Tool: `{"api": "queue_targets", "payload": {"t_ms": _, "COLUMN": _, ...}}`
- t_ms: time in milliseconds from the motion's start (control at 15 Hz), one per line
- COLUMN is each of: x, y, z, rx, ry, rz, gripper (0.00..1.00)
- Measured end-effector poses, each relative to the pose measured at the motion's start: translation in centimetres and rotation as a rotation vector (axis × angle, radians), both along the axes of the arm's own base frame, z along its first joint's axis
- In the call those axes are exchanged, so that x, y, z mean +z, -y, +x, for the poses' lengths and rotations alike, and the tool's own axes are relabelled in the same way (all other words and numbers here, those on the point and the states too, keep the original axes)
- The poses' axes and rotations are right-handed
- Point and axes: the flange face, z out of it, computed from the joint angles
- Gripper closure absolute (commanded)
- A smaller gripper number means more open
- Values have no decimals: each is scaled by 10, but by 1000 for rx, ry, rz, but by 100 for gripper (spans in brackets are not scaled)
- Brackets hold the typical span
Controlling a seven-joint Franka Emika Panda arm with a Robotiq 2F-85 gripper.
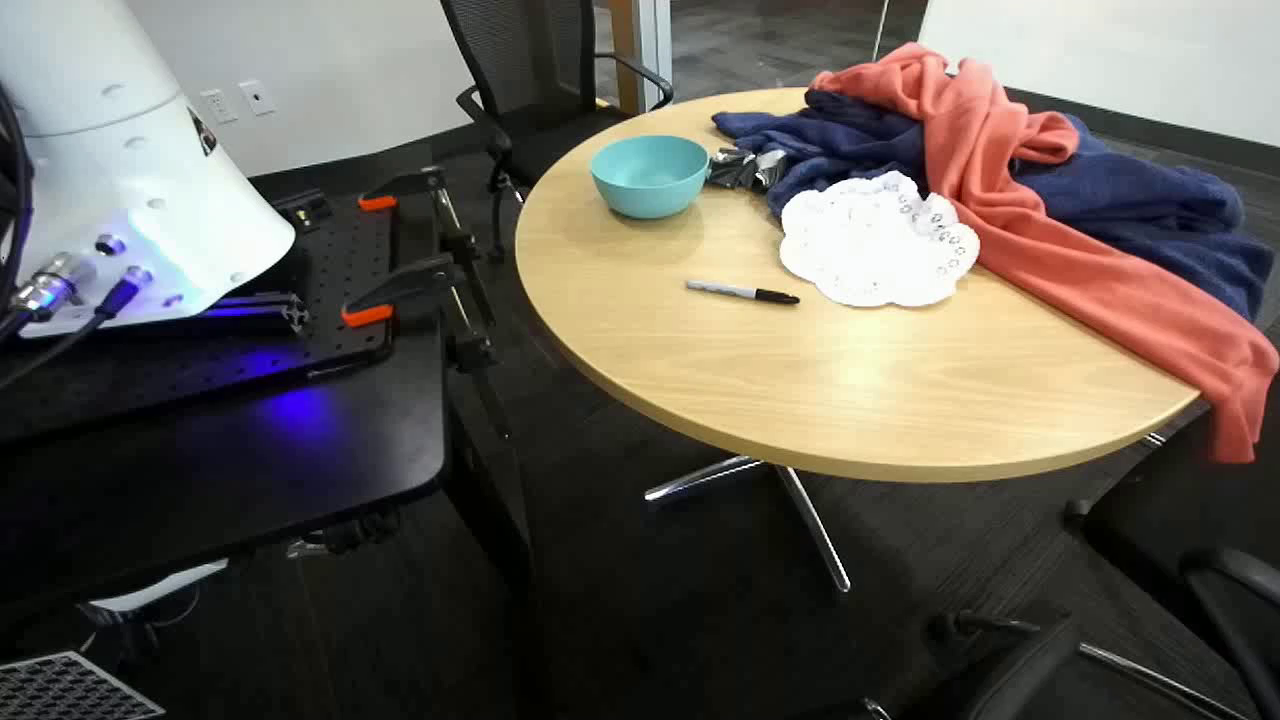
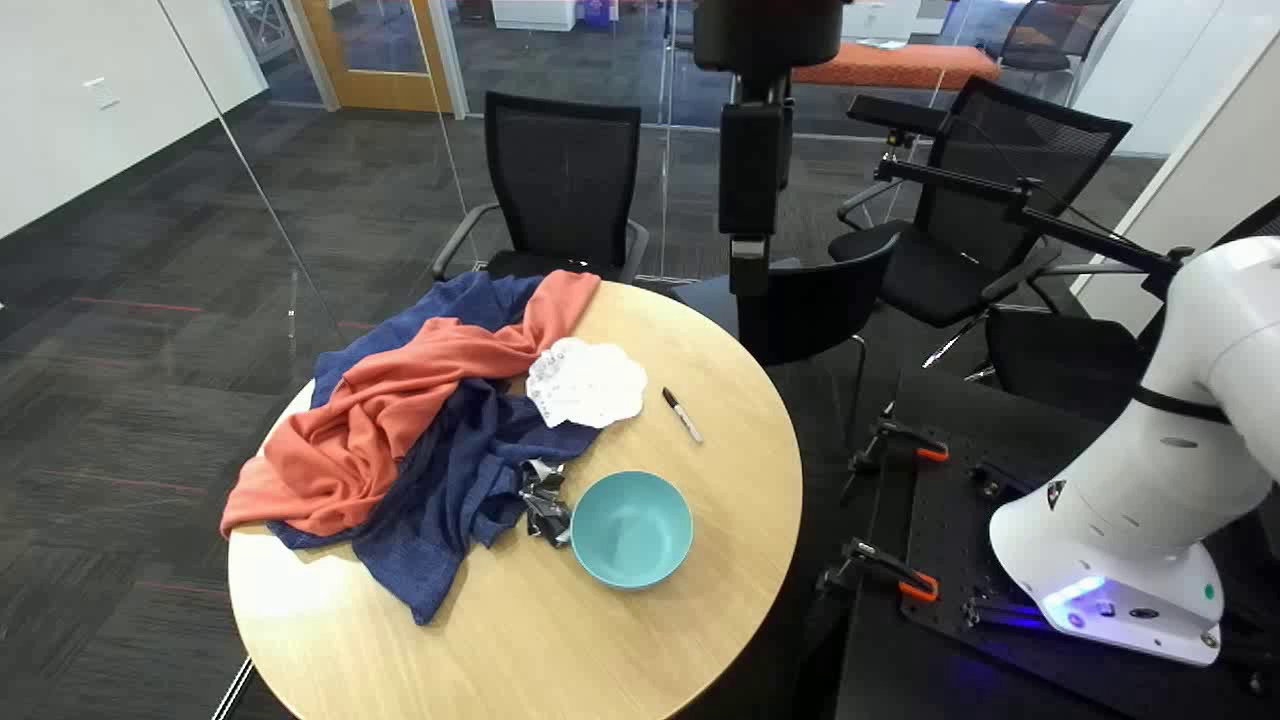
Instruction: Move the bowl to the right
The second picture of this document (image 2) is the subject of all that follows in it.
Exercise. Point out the black white crumpled object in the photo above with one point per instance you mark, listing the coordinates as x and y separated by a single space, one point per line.
547 505

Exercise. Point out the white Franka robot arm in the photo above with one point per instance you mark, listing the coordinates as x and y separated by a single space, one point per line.
1175 481

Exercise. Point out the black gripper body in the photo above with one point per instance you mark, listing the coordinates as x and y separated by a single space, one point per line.
754 164

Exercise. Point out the teal plastic bowl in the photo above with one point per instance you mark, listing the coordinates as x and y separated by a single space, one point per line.
635 532

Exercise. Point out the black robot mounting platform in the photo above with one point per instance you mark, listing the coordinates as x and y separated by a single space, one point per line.
932 664

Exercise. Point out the navy blue towel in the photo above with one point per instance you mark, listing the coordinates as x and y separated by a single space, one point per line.
444 502

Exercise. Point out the black metal boom rod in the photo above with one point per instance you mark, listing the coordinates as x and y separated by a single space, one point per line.
1066 230

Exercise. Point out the black chair seat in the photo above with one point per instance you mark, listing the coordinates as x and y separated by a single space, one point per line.
1066 361

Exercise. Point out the black mesh office chair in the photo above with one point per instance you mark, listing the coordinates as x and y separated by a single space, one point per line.
560 183
992 186

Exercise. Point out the white cloth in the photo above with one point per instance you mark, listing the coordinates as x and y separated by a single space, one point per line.
587 387

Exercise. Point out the wooden framed door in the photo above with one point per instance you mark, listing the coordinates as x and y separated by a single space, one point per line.
382 87

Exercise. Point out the grey metal table leg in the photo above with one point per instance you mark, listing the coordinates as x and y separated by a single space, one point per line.
234 689

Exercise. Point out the black marker pen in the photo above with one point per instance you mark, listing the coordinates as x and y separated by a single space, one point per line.
681 415

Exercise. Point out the orange towel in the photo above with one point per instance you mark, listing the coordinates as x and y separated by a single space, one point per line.
361 424

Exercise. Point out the low black chair back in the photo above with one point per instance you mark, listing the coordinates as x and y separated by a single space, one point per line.
827 301

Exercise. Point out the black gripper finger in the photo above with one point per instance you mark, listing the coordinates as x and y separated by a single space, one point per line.
748 301

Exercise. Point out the orange upholstered bench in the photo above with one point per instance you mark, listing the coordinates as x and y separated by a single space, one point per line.
905 64

